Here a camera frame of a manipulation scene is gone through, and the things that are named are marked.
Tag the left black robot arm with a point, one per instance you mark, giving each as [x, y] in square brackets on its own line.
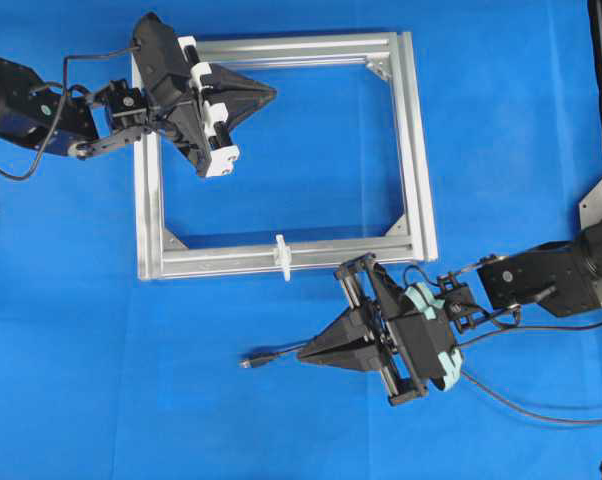
[73, 121]

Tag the white string loop holder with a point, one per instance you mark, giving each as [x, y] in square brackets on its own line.
[283, 256]

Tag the silver aluminium extrusion frame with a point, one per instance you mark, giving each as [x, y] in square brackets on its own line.
[161, 255]

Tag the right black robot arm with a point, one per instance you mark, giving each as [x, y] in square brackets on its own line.
[564, 278]

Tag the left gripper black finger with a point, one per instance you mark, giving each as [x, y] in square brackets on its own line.
[231, 82]
[242, 104]

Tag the right wrist black teal camera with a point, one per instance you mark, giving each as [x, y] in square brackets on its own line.
[424, 339]

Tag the left wrist black camera housing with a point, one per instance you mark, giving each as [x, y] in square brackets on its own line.
[162, 65]

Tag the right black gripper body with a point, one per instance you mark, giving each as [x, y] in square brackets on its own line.
[367, 284]

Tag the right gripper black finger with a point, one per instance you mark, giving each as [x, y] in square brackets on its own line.
[349, 327]
[364, 358]

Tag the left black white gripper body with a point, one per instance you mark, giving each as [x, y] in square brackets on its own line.
[202, 123]

